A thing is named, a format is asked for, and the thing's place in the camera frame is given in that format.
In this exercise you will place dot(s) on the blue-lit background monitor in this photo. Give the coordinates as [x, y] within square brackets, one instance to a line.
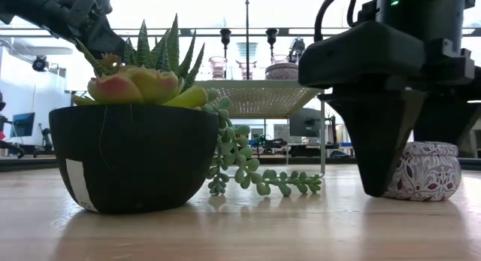
[23, 125]

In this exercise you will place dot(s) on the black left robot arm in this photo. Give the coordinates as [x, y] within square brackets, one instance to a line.
[30, 9]

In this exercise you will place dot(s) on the green perforated metal riser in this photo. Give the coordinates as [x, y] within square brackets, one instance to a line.
[263, 99]

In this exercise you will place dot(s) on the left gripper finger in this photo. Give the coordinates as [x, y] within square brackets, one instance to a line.
[107, 37]

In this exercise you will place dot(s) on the dark background monitor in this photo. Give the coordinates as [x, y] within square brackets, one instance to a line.
[304, 122]

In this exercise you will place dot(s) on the black aluminium table frame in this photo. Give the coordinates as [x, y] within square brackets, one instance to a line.
[37, 165]

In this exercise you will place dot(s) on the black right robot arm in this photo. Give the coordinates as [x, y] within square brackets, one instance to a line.
[421, 9]

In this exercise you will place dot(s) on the black ceiling spotlight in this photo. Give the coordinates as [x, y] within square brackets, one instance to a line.
[39, 63]

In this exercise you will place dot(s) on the background black robot arm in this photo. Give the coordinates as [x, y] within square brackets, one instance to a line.
[268, 142]

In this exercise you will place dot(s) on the overhead light bar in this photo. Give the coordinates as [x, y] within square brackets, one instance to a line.
[186, 31]

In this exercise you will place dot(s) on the white floral candle tin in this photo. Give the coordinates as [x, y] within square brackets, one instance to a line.
[428, 170]

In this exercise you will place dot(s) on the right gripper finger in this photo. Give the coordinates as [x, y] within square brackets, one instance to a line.
[376, 140]
[443, 122]

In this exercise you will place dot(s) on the succulent plant in black bowl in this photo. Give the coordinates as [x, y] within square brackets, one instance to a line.
[131, 159]

